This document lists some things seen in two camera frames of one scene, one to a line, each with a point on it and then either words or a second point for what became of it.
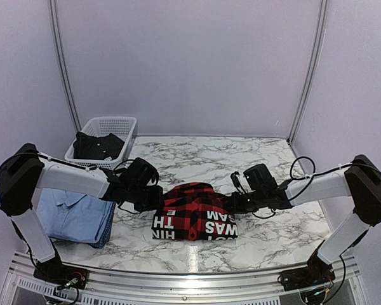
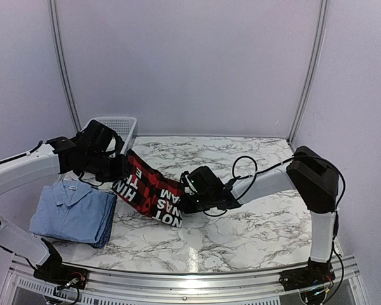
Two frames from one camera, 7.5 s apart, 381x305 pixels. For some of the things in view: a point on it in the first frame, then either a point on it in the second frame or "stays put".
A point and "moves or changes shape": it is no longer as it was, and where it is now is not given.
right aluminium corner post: x=314 y=68 stays put
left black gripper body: x=143 y=201 -> x=104 y=171
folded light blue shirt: x=72 y=215 stays put
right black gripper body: x=257 y=201 -> x=204 y=204
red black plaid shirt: x=194 y=211 moves or changes shape
